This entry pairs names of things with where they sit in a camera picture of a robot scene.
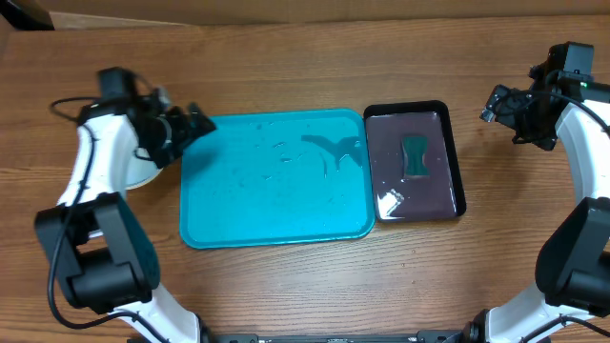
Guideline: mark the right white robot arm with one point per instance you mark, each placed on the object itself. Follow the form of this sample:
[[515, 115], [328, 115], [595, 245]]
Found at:
[[563, 105]]

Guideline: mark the black rectangular tray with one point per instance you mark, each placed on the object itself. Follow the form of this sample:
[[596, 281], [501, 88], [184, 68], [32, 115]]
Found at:
[[401, 198]]

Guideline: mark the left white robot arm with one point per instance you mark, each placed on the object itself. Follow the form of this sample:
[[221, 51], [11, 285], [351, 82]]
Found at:
[[103, 266]]

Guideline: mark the teal plastic tray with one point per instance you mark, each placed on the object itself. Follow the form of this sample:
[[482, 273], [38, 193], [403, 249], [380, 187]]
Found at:
[[277, 178]]

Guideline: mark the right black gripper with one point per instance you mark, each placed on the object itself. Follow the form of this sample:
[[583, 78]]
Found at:
[[545, 139]]

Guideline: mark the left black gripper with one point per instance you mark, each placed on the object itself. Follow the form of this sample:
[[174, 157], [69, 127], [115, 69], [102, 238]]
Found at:
[[183, 134]]

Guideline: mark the light blue plate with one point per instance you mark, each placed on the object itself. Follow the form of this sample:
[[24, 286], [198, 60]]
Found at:
[[140, 172]]

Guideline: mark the green sponge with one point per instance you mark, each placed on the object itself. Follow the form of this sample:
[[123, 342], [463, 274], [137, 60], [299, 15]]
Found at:
[[414, 149]]

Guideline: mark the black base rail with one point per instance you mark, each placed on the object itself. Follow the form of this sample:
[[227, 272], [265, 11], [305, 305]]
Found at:
[[433, 336]]

